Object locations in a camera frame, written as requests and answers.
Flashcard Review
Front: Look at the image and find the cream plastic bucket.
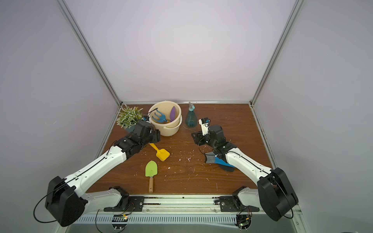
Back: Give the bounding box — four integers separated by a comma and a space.
149, 101, 183, 136

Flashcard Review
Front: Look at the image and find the controller board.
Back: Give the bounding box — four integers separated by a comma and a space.
111, 215, 129, 233
235, 215, 252, 231

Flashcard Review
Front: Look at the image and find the yellow plastic scoop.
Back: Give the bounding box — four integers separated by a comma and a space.
149, 143, 170, 162

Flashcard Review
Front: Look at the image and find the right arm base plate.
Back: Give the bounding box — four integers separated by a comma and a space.
214, 196, 260, 212

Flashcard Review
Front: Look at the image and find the blue grey gardening glove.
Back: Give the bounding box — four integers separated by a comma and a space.
205, 152, 235, 169

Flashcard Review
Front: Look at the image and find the left controller board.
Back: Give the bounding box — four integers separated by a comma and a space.
111, 215, 129, 233

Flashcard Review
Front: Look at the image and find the teal spray bottle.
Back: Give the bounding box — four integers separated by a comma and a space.
186, 102, 198, 128

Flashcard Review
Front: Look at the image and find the potted green plant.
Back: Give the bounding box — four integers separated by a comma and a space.
116, 104, 144, 132

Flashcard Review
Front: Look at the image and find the purple trowel pink handle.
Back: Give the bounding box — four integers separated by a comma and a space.
170, 106, 176, 122

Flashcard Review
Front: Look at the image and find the aluminium mounting rail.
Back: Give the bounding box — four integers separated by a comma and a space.
62, 194, 302, 216

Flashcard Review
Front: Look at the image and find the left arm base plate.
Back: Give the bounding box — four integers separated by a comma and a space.
104, 196, 145, 212

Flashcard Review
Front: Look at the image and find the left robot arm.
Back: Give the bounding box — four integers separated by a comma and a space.
45, 121, 161, 227

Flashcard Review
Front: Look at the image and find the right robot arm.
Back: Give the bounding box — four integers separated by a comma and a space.
191, 125, 299, 221

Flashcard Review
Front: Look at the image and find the green trowel wooden handle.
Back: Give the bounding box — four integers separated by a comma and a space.
145, 161, 158, 193

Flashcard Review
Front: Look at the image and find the right controller board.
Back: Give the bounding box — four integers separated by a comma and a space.
235, 215, 252, 231

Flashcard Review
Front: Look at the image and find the blue fork yellow handle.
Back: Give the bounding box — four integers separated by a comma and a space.
152, 109, 170, 124

